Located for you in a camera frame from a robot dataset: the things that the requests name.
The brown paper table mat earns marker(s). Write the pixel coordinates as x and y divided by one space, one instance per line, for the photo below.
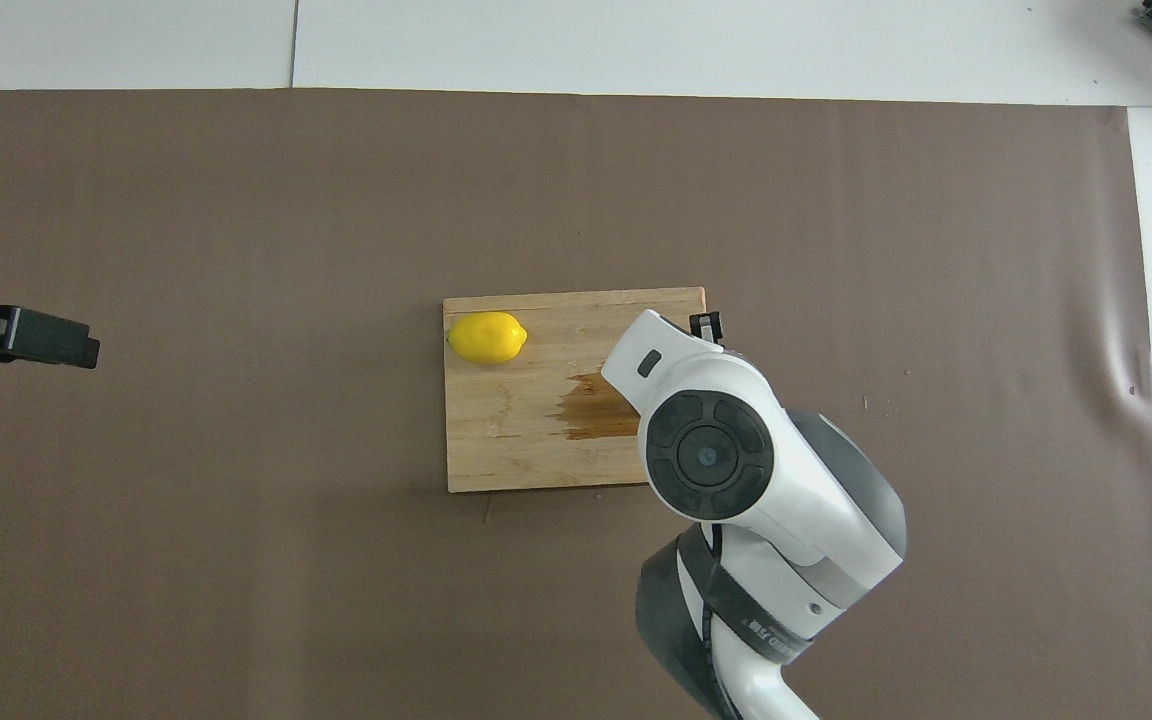
236 550

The yellow lemon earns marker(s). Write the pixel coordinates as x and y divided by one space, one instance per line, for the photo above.
486 338

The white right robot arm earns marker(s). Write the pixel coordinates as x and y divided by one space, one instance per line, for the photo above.
796 500

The wooden cutting board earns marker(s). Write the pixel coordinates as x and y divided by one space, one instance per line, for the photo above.
506 420

